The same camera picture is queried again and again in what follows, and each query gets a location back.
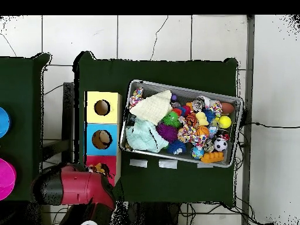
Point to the white tape label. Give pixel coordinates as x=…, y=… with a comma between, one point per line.
x=138, y=163
x=205, y=165
x=168, y=164

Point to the mint green cloth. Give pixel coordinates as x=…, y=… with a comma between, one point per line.
x=143, y=137

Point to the black and white soccer ball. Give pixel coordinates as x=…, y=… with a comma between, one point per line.
x=220, y=144

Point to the cream waffle cloth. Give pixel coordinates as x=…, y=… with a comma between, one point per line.
x=152, y=107

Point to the silver mesh bin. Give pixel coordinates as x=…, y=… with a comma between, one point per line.
x=187, y=92

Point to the polka dot cloth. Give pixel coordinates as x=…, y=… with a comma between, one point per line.
x=136, y=97

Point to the orange toy basketball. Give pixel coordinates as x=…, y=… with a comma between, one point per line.
x=202, y=130

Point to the brown monkey plush toy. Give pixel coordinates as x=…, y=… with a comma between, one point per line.
x=99, y=167

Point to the blue round disc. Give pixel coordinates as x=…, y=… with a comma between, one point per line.
x=4, y=122

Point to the purple spiky ball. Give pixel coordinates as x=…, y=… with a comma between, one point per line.
x=166, y=132

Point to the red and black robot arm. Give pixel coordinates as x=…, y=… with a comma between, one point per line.
x=77, y=187

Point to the orange plastic block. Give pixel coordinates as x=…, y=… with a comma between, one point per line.
x=212, y=157

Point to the magenta round disc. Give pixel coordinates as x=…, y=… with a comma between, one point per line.
x=7, y=179

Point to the yellow ball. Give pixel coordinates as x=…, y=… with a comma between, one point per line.
x=225, y=121

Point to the wooden box with three holes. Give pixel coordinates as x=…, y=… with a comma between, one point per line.
x=113, y=112

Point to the green spiky ball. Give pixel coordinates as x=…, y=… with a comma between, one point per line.
x=171, y=119

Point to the dark green side table cloth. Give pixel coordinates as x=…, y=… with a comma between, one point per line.
x=23, y=93

